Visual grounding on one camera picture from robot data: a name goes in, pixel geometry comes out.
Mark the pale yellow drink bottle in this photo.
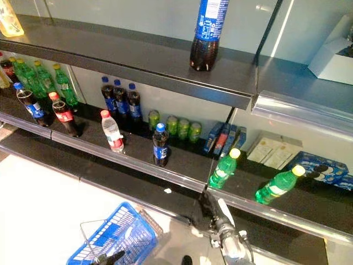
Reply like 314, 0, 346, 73
0, 51, 12, 89

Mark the water bottle red cap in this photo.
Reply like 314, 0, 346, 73
100, 109, 126, 153

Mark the white flat carton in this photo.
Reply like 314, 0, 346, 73
264, 135, 303, 171
247, 131, 282, 167

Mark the green Sprite bottle yellow cap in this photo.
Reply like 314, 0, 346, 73
33, 60, 58, 98
207, 147, 242, 190
254, 164, 307, 206
8, 56, 20, 73
52, 63, 79, 109
13, 58, 41, 98

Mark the blue plastic shopping basket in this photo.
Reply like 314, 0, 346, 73
66, 202, 165, 265

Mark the dark shelf with silver rail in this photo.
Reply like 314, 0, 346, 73
250, 54, 353, 136
206, 154, 353, 244

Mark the blue cookie box red print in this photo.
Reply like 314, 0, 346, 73
213, 123, 231, 156

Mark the white open cardboard box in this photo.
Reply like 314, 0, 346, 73
307, 13, 353, 86

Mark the large Pepsi cola bottle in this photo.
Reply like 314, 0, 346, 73
189, 0, 230, 72

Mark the dark shelf upright post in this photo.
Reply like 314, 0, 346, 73
254, 0, 284, 59

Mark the small Pepsi bottle blue cap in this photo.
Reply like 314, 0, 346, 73
113, 79, 130, 131
152, 123, 171, 167
127, 82, 144, 131
13, 82, 54, 128
100, 76, 118, 120

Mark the yellow packet top shelf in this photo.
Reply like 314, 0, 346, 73
0, 0, 25, 37

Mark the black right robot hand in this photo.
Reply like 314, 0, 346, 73
190, 189, 236, 233

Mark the blue Oreo cookie box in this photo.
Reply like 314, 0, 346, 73
288, 151, 350, 186
332, 172, 353, 192

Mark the dark grey metal shelf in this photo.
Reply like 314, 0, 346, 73
0, 88, 213, 194
0, 13, 259, 111
0, 131, 329, 265

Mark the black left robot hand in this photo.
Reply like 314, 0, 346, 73
95, 250, 126, 265

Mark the red label cola bottle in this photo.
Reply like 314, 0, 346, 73
0, 59, 19, 84

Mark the Coca-Cola bottle red cap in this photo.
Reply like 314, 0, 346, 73
48, 91, 83, 138

